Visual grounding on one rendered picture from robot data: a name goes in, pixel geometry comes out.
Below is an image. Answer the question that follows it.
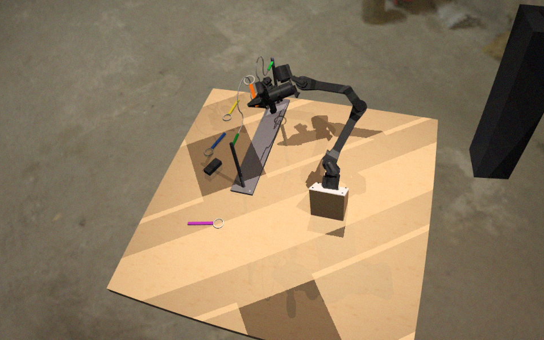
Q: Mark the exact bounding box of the blue handle with grey metal loop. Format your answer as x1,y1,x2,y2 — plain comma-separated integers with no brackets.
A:
204,132,226,156

